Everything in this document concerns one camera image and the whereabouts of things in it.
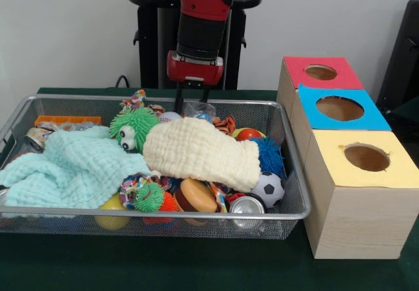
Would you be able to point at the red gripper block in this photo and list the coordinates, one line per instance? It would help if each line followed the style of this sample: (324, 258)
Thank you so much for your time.
(194, 72)

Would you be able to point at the crushed clear plastic bottle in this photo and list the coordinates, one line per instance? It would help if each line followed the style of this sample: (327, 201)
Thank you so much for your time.
(196, 111)

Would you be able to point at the cream waffle cloth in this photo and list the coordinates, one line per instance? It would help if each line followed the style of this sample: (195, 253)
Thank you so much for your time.
(196, 150)

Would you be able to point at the shallow metal mesh bin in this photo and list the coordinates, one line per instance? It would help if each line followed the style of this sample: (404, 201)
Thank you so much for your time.
(212, 230)

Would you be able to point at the wooden box with three holes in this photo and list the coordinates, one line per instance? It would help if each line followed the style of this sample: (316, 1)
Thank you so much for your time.
(360, 222)

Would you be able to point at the white baseball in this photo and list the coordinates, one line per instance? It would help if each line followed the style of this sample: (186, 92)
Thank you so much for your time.
(168, 117)

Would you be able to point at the large green spiky eyed toy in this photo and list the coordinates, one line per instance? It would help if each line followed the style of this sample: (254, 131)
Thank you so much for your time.
(137, 124)

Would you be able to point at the blue spiky ball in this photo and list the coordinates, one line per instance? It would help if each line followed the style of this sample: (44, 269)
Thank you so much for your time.
(270, 155)

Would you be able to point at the small green spiky toy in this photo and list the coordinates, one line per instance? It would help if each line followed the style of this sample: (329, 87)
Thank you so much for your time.
(149, 197)

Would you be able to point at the silver drink can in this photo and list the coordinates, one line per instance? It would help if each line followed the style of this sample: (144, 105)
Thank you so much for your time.
(245, 204)

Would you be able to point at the black white soccer ball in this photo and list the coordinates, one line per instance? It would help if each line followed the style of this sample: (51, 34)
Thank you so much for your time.
(268, 189)

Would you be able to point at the orange plastic block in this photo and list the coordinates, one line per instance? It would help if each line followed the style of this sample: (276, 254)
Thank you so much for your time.
(65, 120)

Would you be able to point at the mint green waffle cloth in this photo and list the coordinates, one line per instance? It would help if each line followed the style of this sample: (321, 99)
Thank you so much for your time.
(75, 170)

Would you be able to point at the dark green tablecloth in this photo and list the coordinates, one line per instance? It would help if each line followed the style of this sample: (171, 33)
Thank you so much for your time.
(163, 265)

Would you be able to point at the black stand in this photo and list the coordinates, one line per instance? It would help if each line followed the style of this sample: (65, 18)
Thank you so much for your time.
(406, 42)

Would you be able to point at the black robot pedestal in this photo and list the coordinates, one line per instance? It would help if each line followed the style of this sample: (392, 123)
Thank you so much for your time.
(147, 59)

